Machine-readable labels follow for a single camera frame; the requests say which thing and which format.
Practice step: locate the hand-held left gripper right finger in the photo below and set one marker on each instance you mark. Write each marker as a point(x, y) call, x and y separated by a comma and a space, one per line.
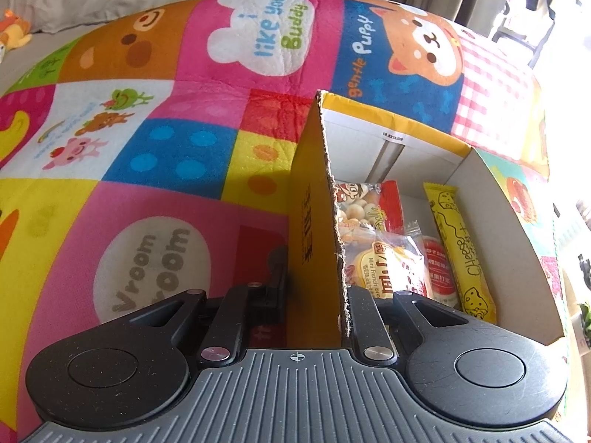
point(364, 318)

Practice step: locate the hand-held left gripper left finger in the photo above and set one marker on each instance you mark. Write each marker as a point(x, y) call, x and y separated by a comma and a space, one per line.
point(276, 286)

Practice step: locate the clear mini bread packet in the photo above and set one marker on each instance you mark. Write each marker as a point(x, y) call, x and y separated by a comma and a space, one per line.
point(388, 267)

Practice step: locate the yellow cardboard box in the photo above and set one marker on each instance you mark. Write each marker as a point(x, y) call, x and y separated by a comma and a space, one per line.
point(309, 217)

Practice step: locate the yellow cheese stick packet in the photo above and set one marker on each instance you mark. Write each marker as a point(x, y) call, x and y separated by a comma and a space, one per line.
point(461, 249)

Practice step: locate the round red lid cup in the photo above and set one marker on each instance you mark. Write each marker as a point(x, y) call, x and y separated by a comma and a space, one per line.
point(438, 272)

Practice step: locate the red snack bag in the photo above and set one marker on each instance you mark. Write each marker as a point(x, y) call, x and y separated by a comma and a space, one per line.
point(360, 212)

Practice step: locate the colourful cartoon printed blanket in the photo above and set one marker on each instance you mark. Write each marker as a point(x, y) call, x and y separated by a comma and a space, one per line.
point(161, 170)

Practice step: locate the green potted plant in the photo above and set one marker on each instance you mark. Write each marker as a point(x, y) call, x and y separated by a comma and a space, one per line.
point(585, 316)

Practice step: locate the orange plush toy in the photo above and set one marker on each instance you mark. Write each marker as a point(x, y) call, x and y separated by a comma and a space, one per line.
point(14, 32)

